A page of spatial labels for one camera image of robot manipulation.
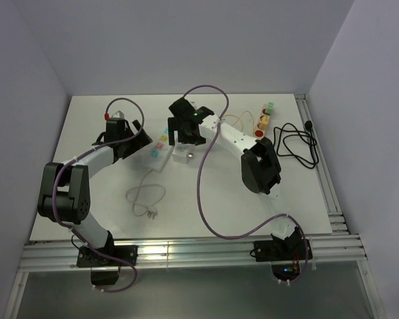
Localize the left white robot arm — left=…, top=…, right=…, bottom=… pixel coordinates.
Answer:
left=37, top=118, right=152, bottom=265

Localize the white multicolour power strip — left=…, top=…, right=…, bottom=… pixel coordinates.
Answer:
left=144, top=127, right=174, bottom=173

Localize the aluminium right rail frame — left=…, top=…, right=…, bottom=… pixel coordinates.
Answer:
left=294, top=93, right=363, bottom=240

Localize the black power cord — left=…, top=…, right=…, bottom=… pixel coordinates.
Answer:
left=272, top=120, right=319, bottom=169

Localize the white cube socket adapter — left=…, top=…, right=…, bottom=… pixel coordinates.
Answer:
left=172, top=144, right=195, bottom=163

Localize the aluminium front rail frame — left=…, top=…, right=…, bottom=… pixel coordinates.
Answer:
left=5, top=235, right=387, bottom=318

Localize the aluminium rail frame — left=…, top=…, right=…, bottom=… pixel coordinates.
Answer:
left=5, top=235, right=387, bottom=318
left=294, top=93, right=363, bottom=240

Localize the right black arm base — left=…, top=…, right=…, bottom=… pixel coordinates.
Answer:
left=249, top=226, right=313, bottom=286

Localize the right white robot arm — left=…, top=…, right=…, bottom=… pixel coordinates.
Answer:
left=168, top=97, right=306, bottom=259

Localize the green usb charger plug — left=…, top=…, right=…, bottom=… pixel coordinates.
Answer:
left=265, top=102, right=275, bottom=115

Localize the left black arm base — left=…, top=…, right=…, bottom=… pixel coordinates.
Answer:
left=70, top=232, right=138, bottom=289

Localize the yellow usb charger plug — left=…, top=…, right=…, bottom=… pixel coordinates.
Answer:
left=260, top=114, right=270, bottom=130

